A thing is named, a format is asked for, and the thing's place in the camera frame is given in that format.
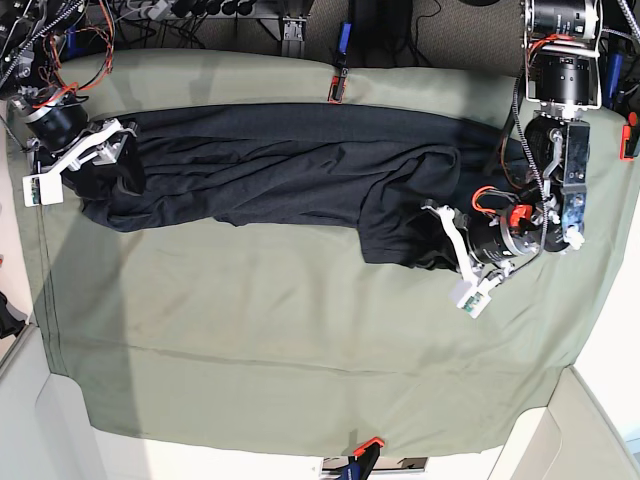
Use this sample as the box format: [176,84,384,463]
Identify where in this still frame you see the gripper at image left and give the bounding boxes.
[22,97,146,200]

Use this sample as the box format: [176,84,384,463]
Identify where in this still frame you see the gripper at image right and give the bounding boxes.
[407,200,540,290]

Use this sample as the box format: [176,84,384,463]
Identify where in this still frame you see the dark navy long-sleeve shirt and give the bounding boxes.
[81,104,500,268]

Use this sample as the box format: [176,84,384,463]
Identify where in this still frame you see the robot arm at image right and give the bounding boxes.
[402,1,603,294]

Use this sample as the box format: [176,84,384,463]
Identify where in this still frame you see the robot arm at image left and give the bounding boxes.
[1,1,146,207]

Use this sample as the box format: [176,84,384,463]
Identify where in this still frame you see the white power strip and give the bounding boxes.
[123,0,173,21]

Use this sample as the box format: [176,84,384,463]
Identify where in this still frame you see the green table cloth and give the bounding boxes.
[8,48,632,459]

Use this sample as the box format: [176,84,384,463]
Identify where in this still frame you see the bottom blue orange clamp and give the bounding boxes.
[337,437,385,480]

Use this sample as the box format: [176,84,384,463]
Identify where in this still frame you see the right orange clamp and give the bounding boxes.
[619,112,640,162]

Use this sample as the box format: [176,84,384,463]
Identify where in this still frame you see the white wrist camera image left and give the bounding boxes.
[22,172,64,207]

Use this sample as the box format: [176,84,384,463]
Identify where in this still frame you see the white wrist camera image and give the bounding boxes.
[449,280,493,319]
[22,172,64,207]

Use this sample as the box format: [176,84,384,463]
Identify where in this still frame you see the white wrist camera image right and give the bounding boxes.
[449,280,493,319]

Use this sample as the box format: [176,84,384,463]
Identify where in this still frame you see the grey metal bracket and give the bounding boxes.
[280,17,307,59]

